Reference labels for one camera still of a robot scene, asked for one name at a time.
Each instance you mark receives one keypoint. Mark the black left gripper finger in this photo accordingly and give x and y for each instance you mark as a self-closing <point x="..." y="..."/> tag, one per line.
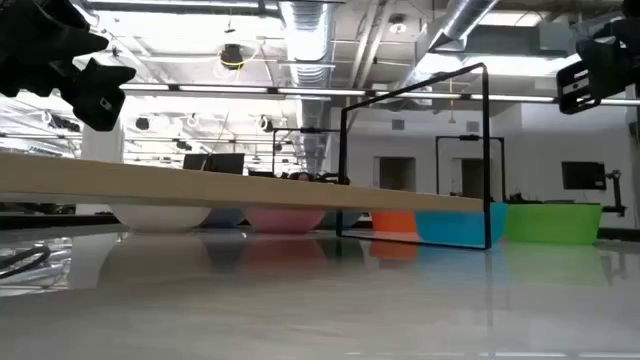
<point x="80" y="45"/>
<point x="110" y="75"/>

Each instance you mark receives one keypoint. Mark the white bowl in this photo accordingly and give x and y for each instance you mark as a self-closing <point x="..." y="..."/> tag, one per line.
<point x="160" y="217"/>

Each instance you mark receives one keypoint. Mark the green bowl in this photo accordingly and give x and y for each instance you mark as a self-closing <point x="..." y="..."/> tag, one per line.
<point x="552" y="224"/>

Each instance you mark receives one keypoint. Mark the slate blue bowl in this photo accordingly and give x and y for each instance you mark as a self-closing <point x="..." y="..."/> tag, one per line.
<point x="225" y="217"/>

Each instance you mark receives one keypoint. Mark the light pink bowl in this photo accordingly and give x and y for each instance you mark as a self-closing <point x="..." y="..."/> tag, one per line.
<point x="284" y="220"/>

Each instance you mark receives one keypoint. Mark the cyan blue bowl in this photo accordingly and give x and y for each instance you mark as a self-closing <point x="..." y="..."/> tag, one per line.
<point x="450" y="227"/>

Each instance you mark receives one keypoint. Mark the orange-red bowl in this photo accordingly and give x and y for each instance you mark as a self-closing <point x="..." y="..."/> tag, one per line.
<point x="394" y="222"/>

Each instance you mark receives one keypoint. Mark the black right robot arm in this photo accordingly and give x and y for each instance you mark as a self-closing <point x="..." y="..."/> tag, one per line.
<point x="632" y="7"/>

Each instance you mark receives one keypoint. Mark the white pillar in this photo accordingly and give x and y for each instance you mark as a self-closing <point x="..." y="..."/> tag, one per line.
<point x="102" y="142"/>

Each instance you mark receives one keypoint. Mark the wooden dish rack tray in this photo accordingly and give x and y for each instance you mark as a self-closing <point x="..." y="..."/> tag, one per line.
<point x="200" y="187"/>

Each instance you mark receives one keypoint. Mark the dark desk monitor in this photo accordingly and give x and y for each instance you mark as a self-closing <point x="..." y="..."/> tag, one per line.
<point x="225" y="163"/>

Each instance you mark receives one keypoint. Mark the long ceiling light bar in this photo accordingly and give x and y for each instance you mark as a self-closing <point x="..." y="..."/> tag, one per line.
<point x="320" y="91"/>

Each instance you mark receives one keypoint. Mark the person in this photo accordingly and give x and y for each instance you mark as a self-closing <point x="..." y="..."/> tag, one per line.
<point x="303" y="176"/>

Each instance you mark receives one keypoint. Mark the grey rectangular air duct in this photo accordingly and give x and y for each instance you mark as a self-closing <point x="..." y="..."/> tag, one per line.
<point x="500" y="40"/>

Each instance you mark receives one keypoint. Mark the dark wall monitor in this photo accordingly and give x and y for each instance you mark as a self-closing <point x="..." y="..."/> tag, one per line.
<point x="584" y="175"/>

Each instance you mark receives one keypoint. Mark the black overhead camera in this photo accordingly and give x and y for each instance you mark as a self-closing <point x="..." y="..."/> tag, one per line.
<point x="231" y="56"/>

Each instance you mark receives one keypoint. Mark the round silver air duct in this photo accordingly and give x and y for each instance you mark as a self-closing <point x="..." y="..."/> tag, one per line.
<point x="460" y="20"/>
<point x="310" y="40"/>

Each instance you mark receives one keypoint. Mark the black metal station frame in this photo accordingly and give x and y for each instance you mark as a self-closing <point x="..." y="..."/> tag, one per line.
<point x="470" y="137"/>
<point x="305" y="130"/>

